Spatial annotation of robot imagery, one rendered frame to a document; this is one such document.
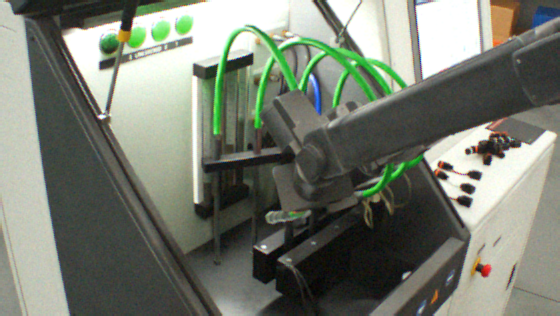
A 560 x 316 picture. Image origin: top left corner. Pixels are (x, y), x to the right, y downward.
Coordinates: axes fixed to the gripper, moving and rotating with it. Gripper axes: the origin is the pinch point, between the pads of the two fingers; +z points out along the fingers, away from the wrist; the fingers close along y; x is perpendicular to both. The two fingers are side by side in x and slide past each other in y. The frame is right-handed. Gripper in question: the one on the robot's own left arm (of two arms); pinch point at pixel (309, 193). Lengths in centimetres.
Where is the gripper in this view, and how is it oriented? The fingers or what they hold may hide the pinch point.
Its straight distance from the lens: 93.8
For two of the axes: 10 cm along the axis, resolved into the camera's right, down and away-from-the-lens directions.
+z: -0.2, 2.4, 9.7
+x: 2.4, 9.4, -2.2
